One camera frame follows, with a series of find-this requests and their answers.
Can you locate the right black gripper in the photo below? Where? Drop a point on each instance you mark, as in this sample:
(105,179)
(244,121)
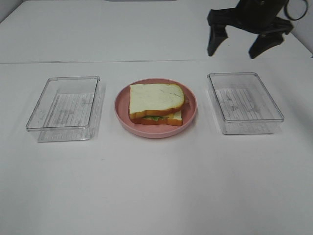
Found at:
(255,16)

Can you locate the bacon strip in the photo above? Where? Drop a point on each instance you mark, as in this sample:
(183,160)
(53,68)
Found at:
(186,100)

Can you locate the bread slice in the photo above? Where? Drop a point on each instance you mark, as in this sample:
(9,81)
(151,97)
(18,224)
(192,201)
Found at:
(168,121)
(155,100)

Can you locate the green lettuce leaf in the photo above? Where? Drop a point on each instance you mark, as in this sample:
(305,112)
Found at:
(154,118)

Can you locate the yellow cheese slice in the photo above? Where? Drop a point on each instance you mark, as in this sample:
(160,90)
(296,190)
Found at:
(175,115)

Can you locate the right clear plastic tray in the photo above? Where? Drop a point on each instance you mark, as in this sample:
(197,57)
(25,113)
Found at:
(243,105)

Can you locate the clear plastic tray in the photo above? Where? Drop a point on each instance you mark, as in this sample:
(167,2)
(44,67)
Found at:
(68,109)
(243,105)

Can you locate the pink round plate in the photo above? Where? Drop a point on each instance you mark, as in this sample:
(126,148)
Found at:
(121,106)

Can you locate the left clear plastic tray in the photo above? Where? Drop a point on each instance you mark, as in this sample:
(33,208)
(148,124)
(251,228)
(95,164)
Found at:
(68,109)

